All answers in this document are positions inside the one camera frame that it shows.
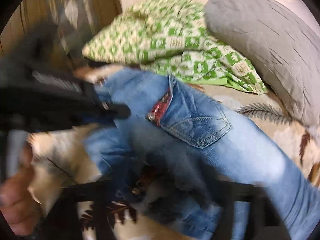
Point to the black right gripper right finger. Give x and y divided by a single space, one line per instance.
263 221

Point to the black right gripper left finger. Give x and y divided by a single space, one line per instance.
79 212

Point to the blue denim jeans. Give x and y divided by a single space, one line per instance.
165 157

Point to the person's left hand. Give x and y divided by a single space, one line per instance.
18 207

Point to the cream leaf print blanket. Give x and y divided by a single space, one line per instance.
60 158

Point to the wooden bedside furniture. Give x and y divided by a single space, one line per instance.
77 20

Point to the green white patterned pillow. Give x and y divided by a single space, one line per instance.
170 37

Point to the grey quilted pillow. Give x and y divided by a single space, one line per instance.
283 49

